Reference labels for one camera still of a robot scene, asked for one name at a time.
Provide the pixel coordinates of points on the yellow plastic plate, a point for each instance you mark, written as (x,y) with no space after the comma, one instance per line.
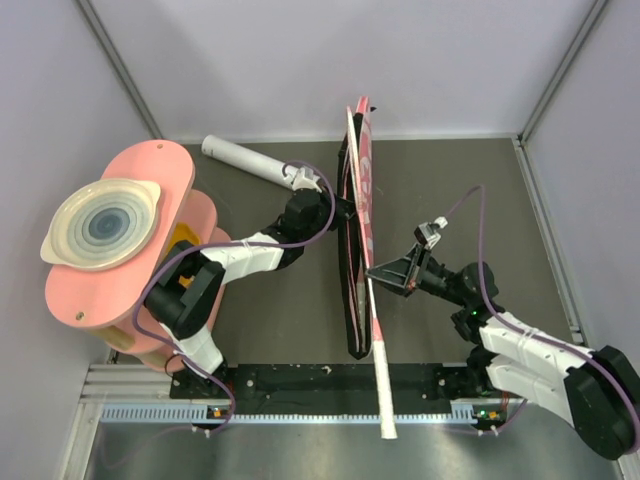
(182,240)

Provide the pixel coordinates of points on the pink white badminton racket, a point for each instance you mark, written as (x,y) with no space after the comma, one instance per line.
(360,160)

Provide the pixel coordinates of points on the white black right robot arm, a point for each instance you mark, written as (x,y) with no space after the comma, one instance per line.
(596,392)

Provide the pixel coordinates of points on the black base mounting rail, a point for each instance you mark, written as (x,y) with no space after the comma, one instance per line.
(335,389)

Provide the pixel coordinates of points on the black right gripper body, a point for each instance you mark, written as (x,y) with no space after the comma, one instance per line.
(431,277)

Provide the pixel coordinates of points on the white shuttlecock tube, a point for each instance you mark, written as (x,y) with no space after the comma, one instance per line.
(249,161)

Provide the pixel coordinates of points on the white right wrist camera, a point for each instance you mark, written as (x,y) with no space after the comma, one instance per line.
(428,234)

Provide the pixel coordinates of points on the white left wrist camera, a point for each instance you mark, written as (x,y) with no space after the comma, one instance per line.
(297,178)

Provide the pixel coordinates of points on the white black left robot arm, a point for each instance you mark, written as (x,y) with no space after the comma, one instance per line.
(182,293)

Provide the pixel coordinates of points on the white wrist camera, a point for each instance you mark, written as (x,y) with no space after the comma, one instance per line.
(428,234)
(297,178)

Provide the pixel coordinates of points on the pink wooden shelf stand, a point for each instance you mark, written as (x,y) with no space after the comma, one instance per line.
(101,302)

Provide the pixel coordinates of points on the white blue ceramic dish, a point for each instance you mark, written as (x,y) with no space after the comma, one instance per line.
(103,224)

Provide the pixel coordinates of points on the pink racket cover bag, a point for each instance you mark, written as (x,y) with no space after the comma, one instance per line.
(351,248)

